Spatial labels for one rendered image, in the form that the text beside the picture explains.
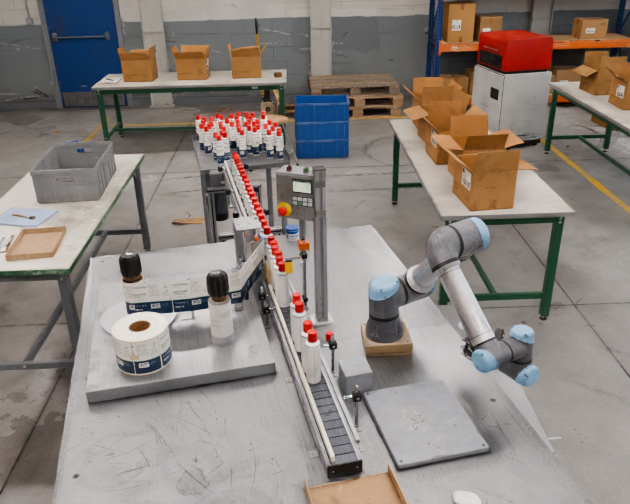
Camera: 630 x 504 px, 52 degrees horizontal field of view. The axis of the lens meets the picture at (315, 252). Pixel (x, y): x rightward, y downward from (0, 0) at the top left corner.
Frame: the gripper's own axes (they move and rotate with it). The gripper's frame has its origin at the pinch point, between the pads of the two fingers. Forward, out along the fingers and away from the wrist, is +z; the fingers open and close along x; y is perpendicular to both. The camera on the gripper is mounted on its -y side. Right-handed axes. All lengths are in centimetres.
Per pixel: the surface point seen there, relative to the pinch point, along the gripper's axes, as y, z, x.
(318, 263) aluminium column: 26, 52, -18
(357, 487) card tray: 68, -29, 7
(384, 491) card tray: 62, -35, 8
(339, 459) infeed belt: 68, -21, 2
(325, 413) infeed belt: 61, -1, 2
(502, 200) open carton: -130, 108, 30
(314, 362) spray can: 54, 13, -7
